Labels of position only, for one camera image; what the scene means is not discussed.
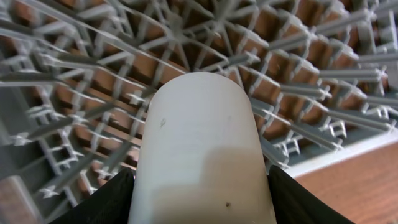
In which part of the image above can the small white green cup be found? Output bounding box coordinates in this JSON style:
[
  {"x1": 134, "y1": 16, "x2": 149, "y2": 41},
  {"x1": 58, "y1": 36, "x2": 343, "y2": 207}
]
[{"x1": 129, "y1": 72, "x2": 276, "y2": 224}]

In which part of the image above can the grey plastic dishwasher rack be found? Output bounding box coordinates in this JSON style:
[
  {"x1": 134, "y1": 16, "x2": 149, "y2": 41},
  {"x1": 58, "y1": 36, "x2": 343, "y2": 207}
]
[{"x1": 1, "y1": 0, "x2": 397, "y2": 223}]

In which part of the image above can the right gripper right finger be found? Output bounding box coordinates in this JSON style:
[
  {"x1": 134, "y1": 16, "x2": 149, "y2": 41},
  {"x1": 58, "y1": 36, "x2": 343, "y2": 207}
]
[{"x1": 267, "y1": 165, "x2": 353, "y2": 224}]

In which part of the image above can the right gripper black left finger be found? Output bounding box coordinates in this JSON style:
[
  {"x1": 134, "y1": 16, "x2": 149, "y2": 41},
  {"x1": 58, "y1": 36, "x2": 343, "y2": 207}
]
[{"x1": 51, "y1": 168, "x2": 134, "y2": 224}]

